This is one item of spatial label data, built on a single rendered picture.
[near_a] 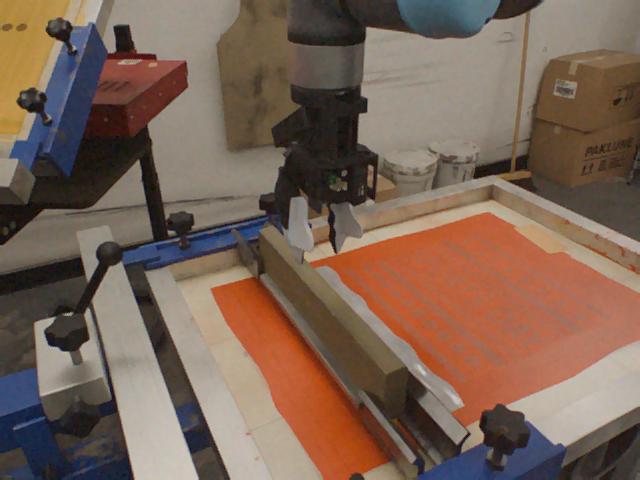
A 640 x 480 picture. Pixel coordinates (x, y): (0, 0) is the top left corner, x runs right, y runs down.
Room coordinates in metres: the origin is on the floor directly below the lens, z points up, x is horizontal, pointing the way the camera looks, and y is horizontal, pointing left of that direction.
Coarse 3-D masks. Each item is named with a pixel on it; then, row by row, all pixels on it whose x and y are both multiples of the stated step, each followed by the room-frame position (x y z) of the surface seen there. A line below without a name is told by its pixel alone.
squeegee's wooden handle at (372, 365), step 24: (264, 240) 0.67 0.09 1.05; (264, 264) 0.68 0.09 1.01; (288, 264) 0.60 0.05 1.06; (288, 288) 0.60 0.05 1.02; (312, 288) 0.54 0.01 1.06; (312, 312) 0.53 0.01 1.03; (336, 312) 0.49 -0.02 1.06; (336, 336) 0.48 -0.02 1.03; (360, 336) 0.44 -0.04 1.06; (336, 360) 0.47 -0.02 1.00; (360, 360) 0.43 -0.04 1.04; (384, 360) 0.41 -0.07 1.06; (360, 384) 0.43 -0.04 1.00; (384, 384) 0.39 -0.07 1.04; (384, 408) 0.39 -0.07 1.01
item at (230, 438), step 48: (432, 192) 0.99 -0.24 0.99; (480, 192) 1.02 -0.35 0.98; (528, 192) 0.99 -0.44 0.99; (576, 240) 0.84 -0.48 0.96; (624, 240) 0.79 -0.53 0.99; (192, 336) 0.53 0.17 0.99; (192, 384) 0.44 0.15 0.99; (624, 384) 0.44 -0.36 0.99; (240, 432) 0.37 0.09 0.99; (576, 432) 0.37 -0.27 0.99
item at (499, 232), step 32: (448, 224) 0.91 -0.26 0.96; (480, 224) 0.91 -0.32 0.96; (512, 224) 0.91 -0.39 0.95; (352, 256) 0.79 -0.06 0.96; (384, 256) 0.79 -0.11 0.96; (544, 256) 0.79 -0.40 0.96; (224, 288) 0.69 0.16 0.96; (256, 288) 0.69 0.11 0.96; (352, 288) 0.69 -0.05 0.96; (256, 320) 0.60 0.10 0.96; (288, 320) 0.60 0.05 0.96; (384, 320) 0.60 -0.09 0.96; (256, 352) 0.53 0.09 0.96; (288, 352) 0.53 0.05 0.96
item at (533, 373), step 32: (576, 288) 0.69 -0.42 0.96; (608, 288) 0.69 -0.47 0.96; (608, 320) 0.61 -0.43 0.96; (416, 352) 0.53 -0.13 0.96; (544, 352) 0.54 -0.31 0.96; (576, 352) 0.54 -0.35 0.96; (608, 352) 0.54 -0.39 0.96; (288, 384) 0.47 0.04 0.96; (320, 384) 0.47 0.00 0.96; (480, 384) 0.48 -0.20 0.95; (512, 384) 0.48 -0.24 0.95; (544, 384) 0.48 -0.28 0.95; (288, 416) 0.42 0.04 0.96; (320, 416) 0.42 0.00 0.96; (352, 416) 0.42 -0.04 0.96; (480, 416) 0.42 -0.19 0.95; (320, 448) 0.38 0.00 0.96; (352, 448) 0.38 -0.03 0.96; (416, 448) 0.38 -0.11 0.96
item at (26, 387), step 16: (32, 368) 0.42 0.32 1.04; (0, 384) 0.39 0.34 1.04; (16, 384) 0.39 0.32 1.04; (32, 384) 0.39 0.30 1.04; (0, 400) 0.37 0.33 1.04; (16, 400) 0.37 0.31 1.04; (32, 400) 0.37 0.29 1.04; (112, 400) 0.40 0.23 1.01; (0, 416) 0.35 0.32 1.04; (16, 416) 0.36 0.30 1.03; (32, 416) 0.36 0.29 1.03; (0, 432) 0.35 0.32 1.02; (0, 448) 0.34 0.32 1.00
